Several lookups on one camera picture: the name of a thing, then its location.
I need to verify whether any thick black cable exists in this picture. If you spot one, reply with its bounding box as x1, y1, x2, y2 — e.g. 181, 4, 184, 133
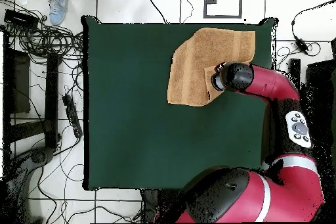
139, 0, 168, 24

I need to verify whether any black adapter cable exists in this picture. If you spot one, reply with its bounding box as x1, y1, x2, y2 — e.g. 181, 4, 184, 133
290, 0, 336, 41

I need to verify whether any grey stand base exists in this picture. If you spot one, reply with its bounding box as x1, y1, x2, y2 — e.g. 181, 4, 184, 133
5, 146, 54, 223

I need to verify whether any thin black cable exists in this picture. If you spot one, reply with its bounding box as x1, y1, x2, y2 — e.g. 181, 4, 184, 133
182, 0, 194, 24

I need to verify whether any tan terry towel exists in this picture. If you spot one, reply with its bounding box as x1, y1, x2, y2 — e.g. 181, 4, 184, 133
167, 27, 256, 107

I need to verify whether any grey square floor frame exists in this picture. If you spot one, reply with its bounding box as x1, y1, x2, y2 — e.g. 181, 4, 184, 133
203, 0, 243, 19

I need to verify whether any black power strip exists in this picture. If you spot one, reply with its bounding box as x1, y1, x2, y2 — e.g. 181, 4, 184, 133
62, 94, 83, 139

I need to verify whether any black rectangular box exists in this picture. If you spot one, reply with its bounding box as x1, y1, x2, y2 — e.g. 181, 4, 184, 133
3, 9, 40, 30

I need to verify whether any black power adapter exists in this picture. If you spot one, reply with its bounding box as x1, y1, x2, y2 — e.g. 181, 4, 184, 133
294, 37, 309, 55

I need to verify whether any dark green table cloth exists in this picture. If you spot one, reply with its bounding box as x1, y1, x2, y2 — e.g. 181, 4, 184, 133
81, 15, 278, 192

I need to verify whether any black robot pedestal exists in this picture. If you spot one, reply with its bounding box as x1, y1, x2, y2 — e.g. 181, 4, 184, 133
140, 189, 184, 223

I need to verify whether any light blue shoe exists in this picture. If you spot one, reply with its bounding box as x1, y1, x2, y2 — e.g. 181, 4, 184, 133
48, 0, 70, 26

